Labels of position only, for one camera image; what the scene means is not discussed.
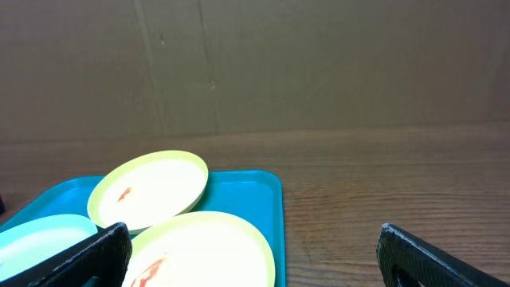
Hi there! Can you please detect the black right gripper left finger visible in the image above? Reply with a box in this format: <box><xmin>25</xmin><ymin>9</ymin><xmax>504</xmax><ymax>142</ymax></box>
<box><xmin>1</xmin><ymin>222</ymin><xmax>132</xmax><ymax>287</ymax></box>

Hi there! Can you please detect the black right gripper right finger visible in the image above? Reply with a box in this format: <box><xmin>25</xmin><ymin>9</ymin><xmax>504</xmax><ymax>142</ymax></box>
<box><xmin>376</xmin><ymin>223</ymin><xmax>509</xmax><ymax>287</ymax></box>

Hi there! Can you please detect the light blue plate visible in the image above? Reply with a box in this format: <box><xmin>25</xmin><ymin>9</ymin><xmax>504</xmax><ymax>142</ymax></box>
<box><xmin>1</xmin><ymin>214</ymin><xmax>97</xmax><ymax>281</ymax></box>

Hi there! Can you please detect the yellow-green plate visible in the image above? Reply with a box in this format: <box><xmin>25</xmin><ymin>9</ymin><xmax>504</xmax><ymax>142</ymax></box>
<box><xmin>122</xmin><ymin>211</ymin><xmax>276</xmax><ymax>287</ymax></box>
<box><xmin>87</xmin><ymin>150</ymin><xmax>209</xmax><ymax>234</ymax></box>

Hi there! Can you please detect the teal plastic tray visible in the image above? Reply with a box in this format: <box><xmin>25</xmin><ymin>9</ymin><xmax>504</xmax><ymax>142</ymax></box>
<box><xmin>1</xmin><ymin>170</ymin><xmax>287</xmax><ymax>287</ymax></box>

